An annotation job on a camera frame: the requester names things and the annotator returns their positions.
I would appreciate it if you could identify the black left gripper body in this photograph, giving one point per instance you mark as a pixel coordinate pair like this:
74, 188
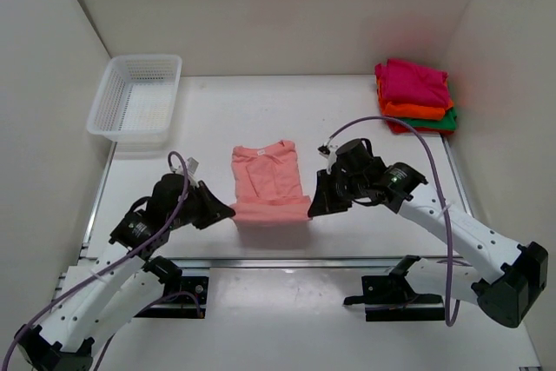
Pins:
199, 204

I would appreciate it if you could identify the folded red t-shirt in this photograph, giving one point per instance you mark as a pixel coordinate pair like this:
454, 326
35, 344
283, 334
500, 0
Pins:
399, 129

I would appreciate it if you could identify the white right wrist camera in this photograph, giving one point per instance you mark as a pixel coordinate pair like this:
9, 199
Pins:
329, 151

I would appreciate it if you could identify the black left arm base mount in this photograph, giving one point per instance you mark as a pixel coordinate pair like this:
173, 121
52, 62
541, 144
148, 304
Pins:
184, 299

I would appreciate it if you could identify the folded green t-shirt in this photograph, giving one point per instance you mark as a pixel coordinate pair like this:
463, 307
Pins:
446, 125

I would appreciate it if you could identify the folded orange t-shirt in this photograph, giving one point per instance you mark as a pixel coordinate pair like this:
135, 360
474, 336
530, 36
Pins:
408, 110

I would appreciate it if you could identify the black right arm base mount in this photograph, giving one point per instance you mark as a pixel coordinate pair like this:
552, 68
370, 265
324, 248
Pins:
389, 297

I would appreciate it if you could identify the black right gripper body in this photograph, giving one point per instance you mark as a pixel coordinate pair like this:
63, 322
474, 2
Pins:
337, 188

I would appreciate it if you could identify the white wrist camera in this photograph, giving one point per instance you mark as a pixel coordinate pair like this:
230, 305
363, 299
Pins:
329, 151
190, 167

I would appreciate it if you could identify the salmon pink t-shirt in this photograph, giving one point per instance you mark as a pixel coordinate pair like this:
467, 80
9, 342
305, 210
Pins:
268, 187

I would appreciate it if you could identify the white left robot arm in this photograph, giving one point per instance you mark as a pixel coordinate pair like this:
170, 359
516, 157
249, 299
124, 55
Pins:
126, 279

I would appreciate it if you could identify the folded magenta t-shirt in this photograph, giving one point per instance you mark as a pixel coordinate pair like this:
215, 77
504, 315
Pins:
406, 82

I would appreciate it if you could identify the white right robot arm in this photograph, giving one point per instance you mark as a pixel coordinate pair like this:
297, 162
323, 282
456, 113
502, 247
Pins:
500, 276

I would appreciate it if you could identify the white perforated plastic basket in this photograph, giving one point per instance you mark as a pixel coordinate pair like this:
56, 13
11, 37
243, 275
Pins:
135, 99

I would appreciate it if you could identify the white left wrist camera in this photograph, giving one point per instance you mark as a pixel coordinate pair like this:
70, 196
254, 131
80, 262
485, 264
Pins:
190, 167

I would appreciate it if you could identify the aluminium table rail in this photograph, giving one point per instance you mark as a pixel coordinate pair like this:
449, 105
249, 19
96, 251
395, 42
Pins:
373, 235

